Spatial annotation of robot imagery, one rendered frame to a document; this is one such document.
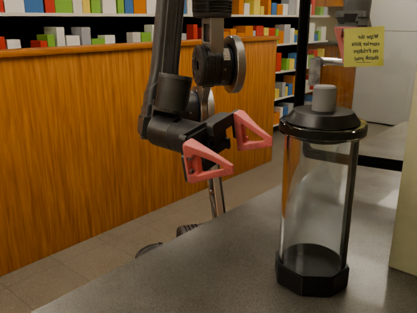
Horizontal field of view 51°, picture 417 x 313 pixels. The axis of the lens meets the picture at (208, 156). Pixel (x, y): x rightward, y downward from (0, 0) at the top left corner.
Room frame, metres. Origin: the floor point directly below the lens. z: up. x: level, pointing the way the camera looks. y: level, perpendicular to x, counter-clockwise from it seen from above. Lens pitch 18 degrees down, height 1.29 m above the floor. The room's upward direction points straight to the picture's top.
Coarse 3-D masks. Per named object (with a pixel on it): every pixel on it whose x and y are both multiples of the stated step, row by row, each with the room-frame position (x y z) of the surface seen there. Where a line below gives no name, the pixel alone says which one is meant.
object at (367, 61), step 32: (320, 0) 0.93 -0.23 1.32; (352, 0) 0.90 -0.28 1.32; (384, 0) 0.87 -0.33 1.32; (416, 0) 0.85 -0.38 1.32; (320, 32) 0.93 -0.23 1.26; (352, 32) 0.90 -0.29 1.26; (384, 32) 0.87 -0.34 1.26; (416, 32) 0.84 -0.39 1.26; (352, 64) 0.89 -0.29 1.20; (384, 64) 0.87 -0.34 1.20; (416, 64) 0.84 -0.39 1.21; (352, 96) 0.89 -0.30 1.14; (384, 96) 0.86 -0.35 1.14; (384, 128) 0.86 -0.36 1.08
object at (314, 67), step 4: (312, 60) 0.91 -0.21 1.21; (316, 60) 0.91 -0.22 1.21; (320, 60) 0.91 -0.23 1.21; (312, 64) 0.91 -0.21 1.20; (316, 64) 0.91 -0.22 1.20; (320, 64) 0.91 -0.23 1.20; (312, 68) 0.92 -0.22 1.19; (316, 68) 0.91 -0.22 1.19; (320, 68) 0.92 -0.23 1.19; (312, 72) 0.92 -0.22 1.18; (316, 72) 0.91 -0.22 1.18; (308, 76) 0.92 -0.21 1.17; (312, 76) 0.92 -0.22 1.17; (316, 76) 0.91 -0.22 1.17; (308, 80) 0.92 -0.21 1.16; (312, 80) 0.92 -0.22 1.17; (316, 80) 0.91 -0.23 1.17; (308, 84) 0.92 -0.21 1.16; (312, 84) 0.92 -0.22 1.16
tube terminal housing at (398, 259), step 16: (416, 80) 0.56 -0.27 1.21; (416, 96) 0.56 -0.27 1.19; (416, 112) 0.56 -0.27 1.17; (416, 128) 0.56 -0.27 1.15; (416, 144) 0.55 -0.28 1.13; (416, 160) 0.55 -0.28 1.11; (416, 176) 0.55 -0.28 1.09; (400, 192) 0.56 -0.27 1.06; (416, 192) 0.55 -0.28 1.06; (400, 208) 0.56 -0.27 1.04; (416, 208) 0.55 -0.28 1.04; (400, 224) 0.56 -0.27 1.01; (416, 224) 0.54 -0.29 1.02; (400, 240) 0.56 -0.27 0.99; (416, 240) 0.54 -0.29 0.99; (400, 256) 0.55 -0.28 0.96; (416, 256) 0.54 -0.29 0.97; (416, 272) 0.54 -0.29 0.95
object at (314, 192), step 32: (352, 128) 0.50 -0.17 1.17; (288, 160) 0.52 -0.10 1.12; (320, 160) 0.49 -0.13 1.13; (352, 160) 0.50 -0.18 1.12; (288, 192) 0.52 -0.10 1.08; (320, 192) 0.49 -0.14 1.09; (288, 224) 0.51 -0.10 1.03; (320, 224) 0.49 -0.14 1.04; (288, 256) 0.51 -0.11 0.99; (320, 256) 0.49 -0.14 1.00
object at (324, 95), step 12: (324, 84) 0.54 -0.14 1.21; (324, 96) 0.52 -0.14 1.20; (300, 108) 0.55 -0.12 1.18; (312, 108) 0.54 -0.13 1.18; (324, 108) 0.52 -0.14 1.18; (336, 108) 0.55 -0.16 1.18; (288, 120) 0.53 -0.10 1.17; (300, 120) 0.51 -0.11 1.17; (312, 120) 0.50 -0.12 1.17; (324, 120) 0.50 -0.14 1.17; (336, 120) 0.50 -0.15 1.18; (348, 120) 0.50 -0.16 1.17
